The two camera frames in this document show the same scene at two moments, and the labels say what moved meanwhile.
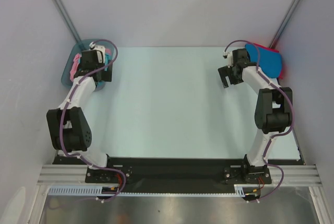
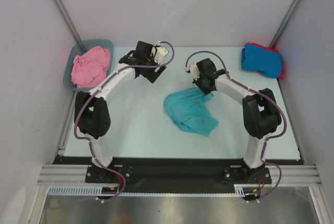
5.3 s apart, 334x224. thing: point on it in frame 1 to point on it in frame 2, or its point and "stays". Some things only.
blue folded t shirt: x=270 y=61 stays
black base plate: x=180 y=172 stays
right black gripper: x=230 y=72 to x=204 y=85
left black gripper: x=106 y=75 to x=152 y=75
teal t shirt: x=107 y=59 to x=187 y=107
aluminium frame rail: x=76 y=174 stays
